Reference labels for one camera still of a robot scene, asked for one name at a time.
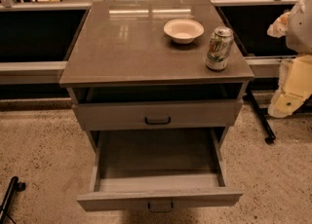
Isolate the grey drawer cabinet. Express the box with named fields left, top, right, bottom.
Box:
left=59, top=0, right=254, bottom=146

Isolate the grey drawer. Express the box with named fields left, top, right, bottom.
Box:
left=73, top=100, right=242, bottom=131
left=77, top=129, right=242, bottom=212

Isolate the black stand leg left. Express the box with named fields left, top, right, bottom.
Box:
left=0, top=176, right=26, bottom=224

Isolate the white ceramic bowl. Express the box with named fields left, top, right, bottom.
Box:
left=164, top=19, right=204, bottom=44

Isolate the green white soda can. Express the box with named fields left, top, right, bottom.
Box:
left=206, top=26, right=234, bottom=71

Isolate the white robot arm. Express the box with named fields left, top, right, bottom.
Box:
left=267, top=0, right=312, bottom=118

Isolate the grey top drawer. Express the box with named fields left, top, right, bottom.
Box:
left=73, top=100, right=242, bottom=131

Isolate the black stand leg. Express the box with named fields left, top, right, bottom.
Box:
left=0, top=176, right=26, bottom=224
left=246, top=87, right=276, bottom=145

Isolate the black stand leg right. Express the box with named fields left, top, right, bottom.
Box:
left=246, top=87, right=276, bottom=145

